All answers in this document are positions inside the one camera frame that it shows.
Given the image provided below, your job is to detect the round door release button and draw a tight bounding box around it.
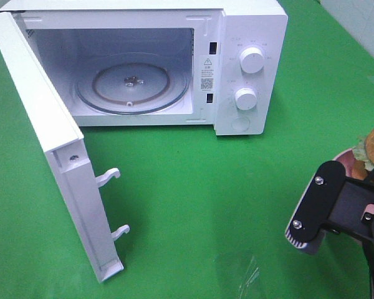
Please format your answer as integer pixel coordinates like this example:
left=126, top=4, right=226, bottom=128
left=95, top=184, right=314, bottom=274
left=231, top=117, right=250, bottom=132

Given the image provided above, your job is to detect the white microwave door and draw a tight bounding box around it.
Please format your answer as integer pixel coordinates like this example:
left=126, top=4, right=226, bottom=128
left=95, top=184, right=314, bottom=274
left=0, top=12, right=130, bottom=282

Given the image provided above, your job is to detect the pink round plate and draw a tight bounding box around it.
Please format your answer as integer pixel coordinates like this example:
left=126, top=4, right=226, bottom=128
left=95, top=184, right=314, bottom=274
left=333, top=148, right=368, bottom=181

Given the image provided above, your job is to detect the warning label with QR code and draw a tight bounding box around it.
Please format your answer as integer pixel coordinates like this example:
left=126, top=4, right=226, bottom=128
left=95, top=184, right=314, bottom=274
left=199, top=55, right=215, bottom=91

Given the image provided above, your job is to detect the lower white microwave knob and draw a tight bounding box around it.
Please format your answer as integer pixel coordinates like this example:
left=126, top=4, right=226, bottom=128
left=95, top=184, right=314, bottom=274
left=234, top=88, right=257, bottom=111

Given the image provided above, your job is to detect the white microwave knob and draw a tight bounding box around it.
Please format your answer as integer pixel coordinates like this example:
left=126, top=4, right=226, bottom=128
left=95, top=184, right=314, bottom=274
left=239, top=47, right=265, bottom=74
left=234, top=88, right=257, bottom=111

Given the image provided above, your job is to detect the glass microwave turntable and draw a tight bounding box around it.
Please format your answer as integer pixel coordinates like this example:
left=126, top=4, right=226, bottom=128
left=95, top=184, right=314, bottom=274
left=76, top=52, right=192, bottom=115

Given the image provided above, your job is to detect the white microwave oven body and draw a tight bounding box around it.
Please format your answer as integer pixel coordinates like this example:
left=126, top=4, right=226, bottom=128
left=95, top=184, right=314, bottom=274
left=0, top=1, right=288, bottom=135

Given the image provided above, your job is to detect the upper white microwave knob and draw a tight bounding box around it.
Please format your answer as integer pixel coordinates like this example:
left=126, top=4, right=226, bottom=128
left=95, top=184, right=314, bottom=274
left=239, top=47, right=265, bottom=74

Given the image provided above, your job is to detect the clear tape strip front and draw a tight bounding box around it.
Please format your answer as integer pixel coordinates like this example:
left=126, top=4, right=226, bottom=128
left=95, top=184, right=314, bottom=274
left=214, top=249, right=261, bottom=297

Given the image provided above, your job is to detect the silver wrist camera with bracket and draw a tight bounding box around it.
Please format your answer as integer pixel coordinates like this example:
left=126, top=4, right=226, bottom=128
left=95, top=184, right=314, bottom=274
left=285, top=161, right=374, bottom=254

